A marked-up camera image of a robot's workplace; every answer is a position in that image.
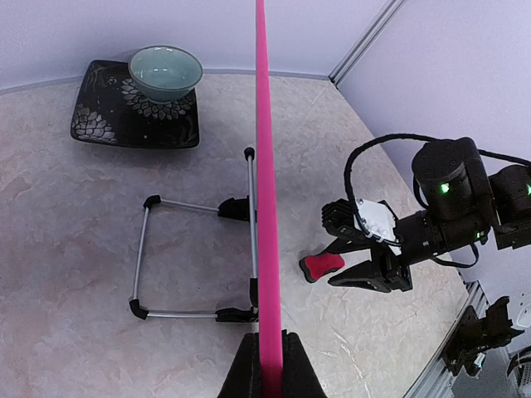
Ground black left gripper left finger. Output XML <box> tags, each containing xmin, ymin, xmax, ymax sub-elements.
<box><xmin>217</xmin><ymin>332</ymin><xmax>262</xmax><ymax>398</ymax></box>

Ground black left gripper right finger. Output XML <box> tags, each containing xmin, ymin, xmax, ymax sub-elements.
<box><xmin>282</xmin><ymin>330</ymin><xmax>326</xmax><ymax>398</ymax></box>

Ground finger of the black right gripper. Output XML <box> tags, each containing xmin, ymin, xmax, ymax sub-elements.
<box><xmin>319</xmin><ymin>236</ymin><xmax>371</xmax><ymax>256</ymax></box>
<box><xmin>328</xmin><ymin>260</ymin><xmax>384</xmax><ymax>290</ymax></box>

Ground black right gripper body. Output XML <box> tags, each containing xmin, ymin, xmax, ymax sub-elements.
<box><xmin>370</xmin><ymin>245</ymin><xmax>413</xmax><ymax>293</ymax></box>

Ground pink framed whiteboard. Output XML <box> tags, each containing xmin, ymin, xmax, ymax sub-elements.
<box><xmin>256</xmin><ymin>1</ymin><xmax>283</xmax><ymax>397</ymax></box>

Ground red black whiteboard eraser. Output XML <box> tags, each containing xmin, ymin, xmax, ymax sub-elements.
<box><xmin>299</xmin><ymin>253</ymin><xmax>344</xmax><ymax>284</ymax></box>

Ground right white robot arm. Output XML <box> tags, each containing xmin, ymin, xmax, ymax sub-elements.
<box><xmin>322</xmin><ymin>133</ymin><xmax>530</xmax><ymax>293</ymax></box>

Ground teal ceramic bowl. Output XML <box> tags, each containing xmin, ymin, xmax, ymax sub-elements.
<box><xmin>128</xmin><ymin>46</ymin><xmax>203</xmax><ymax>104</ymax></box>

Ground black floral square plate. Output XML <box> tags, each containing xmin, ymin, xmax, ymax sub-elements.
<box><xmin>71</xmin><ymin>60</ymin><xmax>200</xmax><ymax>149</ymax></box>

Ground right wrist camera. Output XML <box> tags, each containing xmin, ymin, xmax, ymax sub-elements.
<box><xmin>321</xmin><ymin>199</ymin><xmax>402</xmax><ymax>251</ymax></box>

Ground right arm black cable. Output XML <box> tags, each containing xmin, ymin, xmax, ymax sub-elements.
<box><xmin>343</xmin><ymin>133</ymin><xmax>531</xmax><ymax>269</ymax></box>

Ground wire whiteboard easel stand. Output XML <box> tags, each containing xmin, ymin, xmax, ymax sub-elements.
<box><xmin>129</xmin><ymin>147</ymin><xmax>259</xmax><ymax>323</ymax></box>

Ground front aluminium rail base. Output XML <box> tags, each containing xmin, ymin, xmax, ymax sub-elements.
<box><xmin>402</xmin><ymin>281</ymin><xmax>531</xmax><ymax>398</ymax></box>

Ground right aluminium frame post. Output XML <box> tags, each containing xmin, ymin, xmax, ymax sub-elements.
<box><xmin>329</xmin><ymin>0</ymin><xmax>407</xmax><ymax>86</ymax></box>

